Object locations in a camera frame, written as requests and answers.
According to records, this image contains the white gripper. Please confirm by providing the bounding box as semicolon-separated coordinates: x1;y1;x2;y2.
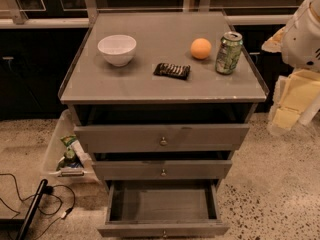
267;69;320;136

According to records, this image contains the grey bottom drawer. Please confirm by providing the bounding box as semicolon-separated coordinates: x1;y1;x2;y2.
98;180;228;238

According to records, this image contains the grey drawer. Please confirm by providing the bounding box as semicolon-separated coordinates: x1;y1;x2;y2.
74;124;249;153
98;180;228;238
92;160;232;180

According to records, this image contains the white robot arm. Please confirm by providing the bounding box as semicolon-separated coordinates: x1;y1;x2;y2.
262;0;320;135

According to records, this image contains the grey drawer cabinet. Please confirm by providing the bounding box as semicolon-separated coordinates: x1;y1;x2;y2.
57;11;270;185

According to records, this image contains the grey middle drawer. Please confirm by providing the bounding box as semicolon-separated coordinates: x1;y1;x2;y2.
92;160;232;180

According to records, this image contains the grey top drawer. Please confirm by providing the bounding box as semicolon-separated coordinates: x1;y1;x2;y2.
74;124;249;153

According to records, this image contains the green soda can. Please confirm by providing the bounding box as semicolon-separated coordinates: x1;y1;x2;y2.
215;31;243;75

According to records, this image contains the orange fruit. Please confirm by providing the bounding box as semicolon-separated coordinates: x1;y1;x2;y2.
190;38;212;60

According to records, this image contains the black snack packet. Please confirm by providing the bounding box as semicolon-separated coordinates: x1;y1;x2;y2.
153;63;191;80

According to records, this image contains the white ceramic bowl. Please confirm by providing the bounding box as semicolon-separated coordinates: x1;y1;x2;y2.
97;35;137;67

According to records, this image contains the green snack bag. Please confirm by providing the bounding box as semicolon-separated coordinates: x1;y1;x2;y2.
56;135;83;171

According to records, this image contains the black flat bar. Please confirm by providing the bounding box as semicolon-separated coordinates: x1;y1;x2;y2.
15;179;48;240

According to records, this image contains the white cylindrical post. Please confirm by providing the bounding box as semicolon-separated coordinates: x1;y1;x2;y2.
299;94;320;125

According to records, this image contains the black cable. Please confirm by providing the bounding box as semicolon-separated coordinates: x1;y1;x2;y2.
0;172;77;240

